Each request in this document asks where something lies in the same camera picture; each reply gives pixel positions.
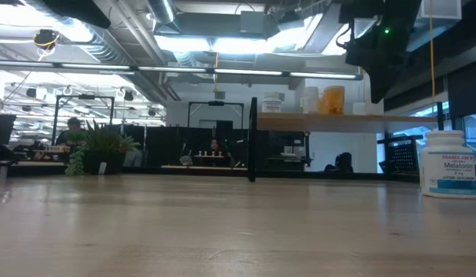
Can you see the person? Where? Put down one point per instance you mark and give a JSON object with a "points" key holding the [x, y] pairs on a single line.
{"points": [[215, 148], [73, 129]]}

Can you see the black workstation frame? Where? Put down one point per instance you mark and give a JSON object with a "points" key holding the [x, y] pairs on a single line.
{"points": [[84, 97], [216, 103]]}

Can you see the wooden background desk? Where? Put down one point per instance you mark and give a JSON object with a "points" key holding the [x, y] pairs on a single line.
{"points": [[37, 163]]}

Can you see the white bottle with printed label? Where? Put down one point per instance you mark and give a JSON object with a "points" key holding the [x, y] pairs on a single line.
{"points": [[271, 104]]}

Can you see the black partition wall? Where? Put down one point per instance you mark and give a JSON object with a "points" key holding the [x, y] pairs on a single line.
{"points": [[164, 142]]}

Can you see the long ceiling light strip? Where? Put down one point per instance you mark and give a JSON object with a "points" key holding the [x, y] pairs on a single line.
{"points": [[95, 66]]}

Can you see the black chair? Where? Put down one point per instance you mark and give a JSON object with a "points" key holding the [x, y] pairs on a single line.
{"points": [[343, 161]]}

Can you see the grey table leg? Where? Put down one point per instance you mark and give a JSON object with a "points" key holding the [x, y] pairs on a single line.
{"points": [[3, 173]]}

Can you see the black perforated panel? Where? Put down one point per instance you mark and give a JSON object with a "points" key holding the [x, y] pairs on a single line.
{"points": [[403, 155]]}

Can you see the potted succulent plant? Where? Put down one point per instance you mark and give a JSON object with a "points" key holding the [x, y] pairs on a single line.
{"points": [[103, 148]]}

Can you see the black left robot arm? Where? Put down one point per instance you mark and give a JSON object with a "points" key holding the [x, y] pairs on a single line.
{"points": [[80, 11]]}

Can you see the wooden shelf board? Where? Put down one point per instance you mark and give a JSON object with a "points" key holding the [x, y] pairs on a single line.
{"points": [[337, 123]]}

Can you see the black background workstation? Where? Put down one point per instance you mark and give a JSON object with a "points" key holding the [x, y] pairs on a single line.
{"points": [[283, 161]]}

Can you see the black shelf post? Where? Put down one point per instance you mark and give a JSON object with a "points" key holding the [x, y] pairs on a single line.
{"points": [[440, 115], [253, 146]]}

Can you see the white Melatonin bottle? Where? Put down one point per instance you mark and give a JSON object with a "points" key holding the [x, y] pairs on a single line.
{"points": [[448, 173]]}

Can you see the silver spiral air duct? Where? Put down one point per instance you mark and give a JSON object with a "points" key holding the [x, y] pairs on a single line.
{"points": [[107, 50]]}

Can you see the clear bottle with grey label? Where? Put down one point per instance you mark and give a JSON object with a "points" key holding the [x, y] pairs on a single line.
{"points": [[311, 102]]}

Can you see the black monitor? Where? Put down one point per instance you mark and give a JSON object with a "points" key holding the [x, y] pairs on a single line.
{"points": [[1, 129]]}

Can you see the white ceiling air unit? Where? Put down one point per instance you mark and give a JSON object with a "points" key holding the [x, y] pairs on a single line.
{"points": [[441, 9]]}

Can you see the small potted plant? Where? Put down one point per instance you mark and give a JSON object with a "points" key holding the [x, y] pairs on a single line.
{"points": [[185, 159]]}

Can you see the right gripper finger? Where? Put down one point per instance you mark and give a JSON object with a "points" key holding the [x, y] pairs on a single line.
{"points": [[381, 82]]}

